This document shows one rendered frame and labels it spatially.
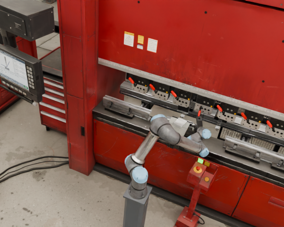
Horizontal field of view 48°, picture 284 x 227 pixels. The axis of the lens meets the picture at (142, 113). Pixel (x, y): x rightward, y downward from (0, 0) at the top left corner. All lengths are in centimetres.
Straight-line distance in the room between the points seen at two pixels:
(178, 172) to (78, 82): 128
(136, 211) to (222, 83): 122
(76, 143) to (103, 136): 31
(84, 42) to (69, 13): 25
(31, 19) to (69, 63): 65
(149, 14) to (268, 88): 106
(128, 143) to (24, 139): 153
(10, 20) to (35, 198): 187
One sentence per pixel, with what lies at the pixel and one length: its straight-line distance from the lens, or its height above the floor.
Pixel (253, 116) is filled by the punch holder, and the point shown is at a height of 130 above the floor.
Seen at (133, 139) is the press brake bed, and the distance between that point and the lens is 312.
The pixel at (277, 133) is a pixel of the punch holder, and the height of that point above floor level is 121.
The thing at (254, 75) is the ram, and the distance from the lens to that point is 253.
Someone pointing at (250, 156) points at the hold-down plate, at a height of 90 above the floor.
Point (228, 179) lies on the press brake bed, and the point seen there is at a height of 64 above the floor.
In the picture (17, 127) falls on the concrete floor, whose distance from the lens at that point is 441.
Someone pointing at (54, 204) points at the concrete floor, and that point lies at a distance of 350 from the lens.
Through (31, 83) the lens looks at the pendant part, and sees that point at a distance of 259.
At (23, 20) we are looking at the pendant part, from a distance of 240.
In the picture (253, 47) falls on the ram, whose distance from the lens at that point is 244.
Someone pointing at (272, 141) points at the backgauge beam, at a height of 91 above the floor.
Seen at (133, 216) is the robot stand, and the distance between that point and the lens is 271.
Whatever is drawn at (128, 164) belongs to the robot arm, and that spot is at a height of 97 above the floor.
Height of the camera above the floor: 280
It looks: 38 degrees down
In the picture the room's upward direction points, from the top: 7 degrees clockwise
